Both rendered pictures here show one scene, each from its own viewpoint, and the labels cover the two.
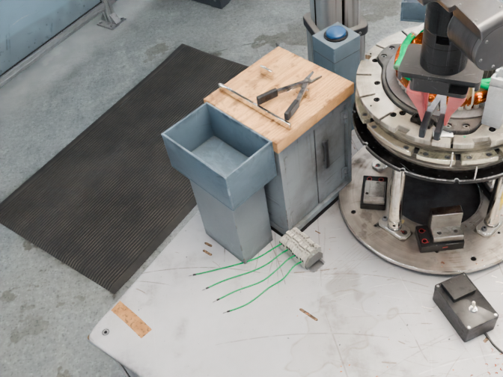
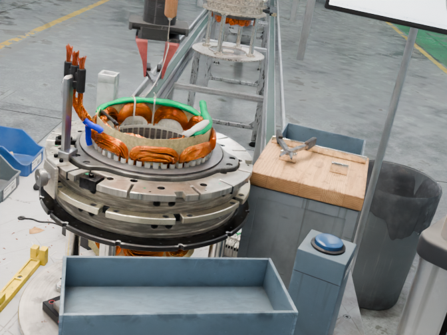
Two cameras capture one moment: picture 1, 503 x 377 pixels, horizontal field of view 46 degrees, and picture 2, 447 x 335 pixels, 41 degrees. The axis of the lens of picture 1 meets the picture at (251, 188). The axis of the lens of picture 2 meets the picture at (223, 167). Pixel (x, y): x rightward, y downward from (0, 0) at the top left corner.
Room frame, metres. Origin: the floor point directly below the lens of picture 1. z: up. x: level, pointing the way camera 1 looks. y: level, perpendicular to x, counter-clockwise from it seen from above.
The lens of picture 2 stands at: (1.46, -0.85, 1.44)
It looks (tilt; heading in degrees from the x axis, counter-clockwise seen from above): 23 degrees down; 138
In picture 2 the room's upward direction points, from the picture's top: 9 degrees clockwise
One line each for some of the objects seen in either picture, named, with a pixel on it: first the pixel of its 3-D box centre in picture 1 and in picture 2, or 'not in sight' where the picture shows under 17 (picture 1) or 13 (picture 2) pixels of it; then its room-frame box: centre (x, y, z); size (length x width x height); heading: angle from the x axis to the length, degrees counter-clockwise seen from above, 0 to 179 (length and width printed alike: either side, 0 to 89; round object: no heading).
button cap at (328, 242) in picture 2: (335, 32); (328, 241); (1.01, -0.23, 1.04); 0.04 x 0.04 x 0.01
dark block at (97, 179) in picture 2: not in sight; (92, 179); (0.80, -0.50, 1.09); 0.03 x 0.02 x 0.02; 29
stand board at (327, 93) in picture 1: (278, 96); (312, 169); (0.83, -0.08, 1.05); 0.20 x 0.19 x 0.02; 126
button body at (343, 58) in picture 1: (337, 83); (310, 318); (1.01, -0.23, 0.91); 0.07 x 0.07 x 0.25; 27
